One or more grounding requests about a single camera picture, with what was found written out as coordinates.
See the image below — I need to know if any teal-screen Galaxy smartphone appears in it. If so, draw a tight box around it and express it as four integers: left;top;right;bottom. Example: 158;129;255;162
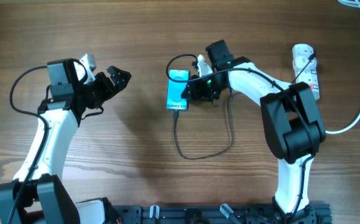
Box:
166;70;190;110

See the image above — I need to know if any black USB charging cable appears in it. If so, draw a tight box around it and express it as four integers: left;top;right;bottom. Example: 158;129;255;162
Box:
172;50;317;161

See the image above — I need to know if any white power strip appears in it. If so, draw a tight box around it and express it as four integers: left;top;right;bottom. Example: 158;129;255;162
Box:
292;44;320;100

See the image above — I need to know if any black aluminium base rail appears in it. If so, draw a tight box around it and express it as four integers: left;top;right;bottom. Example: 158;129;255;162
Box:
113;203;333;224

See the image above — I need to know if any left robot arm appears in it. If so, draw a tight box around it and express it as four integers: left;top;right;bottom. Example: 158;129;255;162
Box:
0;54;132;223

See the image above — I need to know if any white USB charger plug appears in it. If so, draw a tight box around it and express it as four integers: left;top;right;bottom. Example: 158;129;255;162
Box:
293;55;317;71

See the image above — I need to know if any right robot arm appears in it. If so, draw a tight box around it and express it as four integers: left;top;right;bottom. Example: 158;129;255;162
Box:
181;40;326;223

